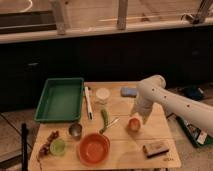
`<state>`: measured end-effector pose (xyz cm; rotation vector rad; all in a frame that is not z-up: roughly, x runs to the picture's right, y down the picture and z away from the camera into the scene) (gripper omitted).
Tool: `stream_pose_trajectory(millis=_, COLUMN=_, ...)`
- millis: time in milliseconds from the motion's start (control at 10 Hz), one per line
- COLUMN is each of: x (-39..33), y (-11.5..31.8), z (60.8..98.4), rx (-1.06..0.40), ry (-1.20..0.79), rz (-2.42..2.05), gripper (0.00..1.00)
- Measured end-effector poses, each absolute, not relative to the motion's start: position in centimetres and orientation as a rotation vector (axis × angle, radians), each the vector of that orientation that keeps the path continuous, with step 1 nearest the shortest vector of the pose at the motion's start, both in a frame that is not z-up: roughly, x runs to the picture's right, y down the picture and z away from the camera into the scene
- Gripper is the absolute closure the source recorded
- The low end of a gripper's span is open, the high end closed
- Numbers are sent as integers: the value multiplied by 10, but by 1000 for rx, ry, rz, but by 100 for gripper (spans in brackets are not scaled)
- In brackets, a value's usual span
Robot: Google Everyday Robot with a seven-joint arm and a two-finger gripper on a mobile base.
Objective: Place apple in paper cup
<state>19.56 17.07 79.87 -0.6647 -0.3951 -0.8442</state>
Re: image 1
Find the red orange apple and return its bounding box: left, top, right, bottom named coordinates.
left=128, top=118, right=141, bottom=131

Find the green box on floor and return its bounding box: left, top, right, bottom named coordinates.
left=176, top=117, right=213, bottom=148

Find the wooden black eraser block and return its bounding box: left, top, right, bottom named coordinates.
left=143, top=141, right=169, bottom=158

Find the green chili pepper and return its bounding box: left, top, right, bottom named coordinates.
left=101, top=109, right=109, bottom=128

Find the metal spoon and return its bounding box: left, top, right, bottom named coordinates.
left=99, top=117, right=119, bottom=134

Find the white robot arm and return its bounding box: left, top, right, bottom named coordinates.
left=131, top=75, right=213, bottom=137

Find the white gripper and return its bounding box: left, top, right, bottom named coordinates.
left=130, top=95, right=153, bottom=125

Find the small metal cup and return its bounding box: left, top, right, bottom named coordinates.
left=69, top=123, right=82, bottom=138

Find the small green cup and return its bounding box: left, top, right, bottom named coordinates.
left=50, top=138, right=65, bottom=156

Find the green plastic tray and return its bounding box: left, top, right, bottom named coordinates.
left=35, top=78, right=84, bottom=123

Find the wooden window frame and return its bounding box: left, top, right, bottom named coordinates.
left=0, top=0, right=213, bottom=44

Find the white marker pen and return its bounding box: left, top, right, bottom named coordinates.
left=84, top=86, right=93, bottom=120

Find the orange plastic bowl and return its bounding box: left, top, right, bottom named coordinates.
left=77, top=133, right=110, bottom=166

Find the blue sponge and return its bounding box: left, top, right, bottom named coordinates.
left=121, top=87, right=137, bottom=97

